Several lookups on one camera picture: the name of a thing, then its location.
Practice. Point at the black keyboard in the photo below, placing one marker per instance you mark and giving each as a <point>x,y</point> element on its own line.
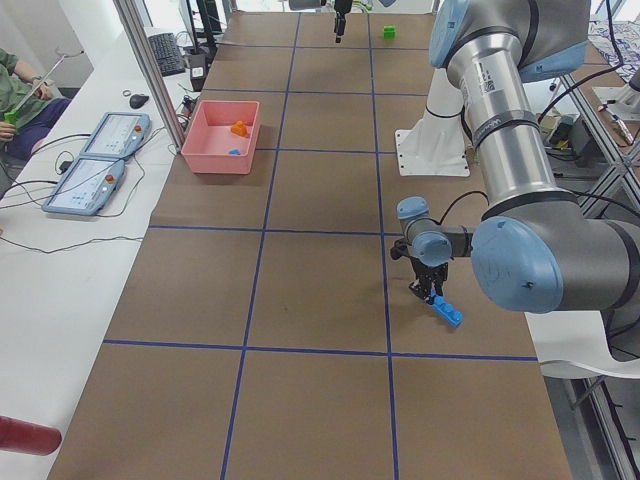
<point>167,54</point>

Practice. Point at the teach pendant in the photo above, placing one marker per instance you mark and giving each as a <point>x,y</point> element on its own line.
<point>86,186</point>
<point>117,135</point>

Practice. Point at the seated person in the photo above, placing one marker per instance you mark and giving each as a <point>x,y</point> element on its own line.
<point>26,118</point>

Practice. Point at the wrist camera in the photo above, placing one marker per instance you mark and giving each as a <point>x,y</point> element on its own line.
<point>400,249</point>

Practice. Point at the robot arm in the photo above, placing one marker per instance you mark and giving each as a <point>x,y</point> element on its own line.
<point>533,251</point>

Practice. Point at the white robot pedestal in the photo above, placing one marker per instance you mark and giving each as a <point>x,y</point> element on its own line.
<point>435,145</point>

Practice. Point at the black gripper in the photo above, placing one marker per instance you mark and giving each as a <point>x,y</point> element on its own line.
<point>429,274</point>
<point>342,7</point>

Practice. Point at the orange block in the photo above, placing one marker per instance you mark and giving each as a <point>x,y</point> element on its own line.
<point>239,128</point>

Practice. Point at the red cylinder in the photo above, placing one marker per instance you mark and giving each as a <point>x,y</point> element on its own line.
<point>28,438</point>

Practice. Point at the black computer mouse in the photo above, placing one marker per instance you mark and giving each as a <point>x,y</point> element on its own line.
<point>137,101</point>

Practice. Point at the lower teach pendant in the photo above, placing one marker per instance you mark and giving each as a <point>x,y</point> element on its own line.
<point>86,186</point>

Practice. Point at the white chair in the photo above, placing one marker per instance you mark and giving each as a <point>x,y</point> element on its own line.
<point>573,345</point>

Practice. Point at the aluminium frame post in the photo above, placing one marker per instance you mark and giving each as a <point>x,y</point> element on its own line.
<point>134,29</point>

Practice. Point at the long blue block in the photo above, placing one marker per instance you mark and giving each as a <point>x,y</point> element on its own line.
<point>446,310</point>

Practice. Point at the upper teach pendant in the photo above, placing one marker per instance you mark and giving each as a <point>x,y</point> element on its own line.
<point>117,135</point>

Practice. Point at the pink plastic box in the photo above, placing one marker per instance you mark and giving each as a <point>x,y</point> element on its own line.
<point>209,138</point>

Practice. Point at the green block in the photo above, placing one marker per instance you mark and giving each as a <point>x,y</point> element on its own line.
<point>389,31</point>

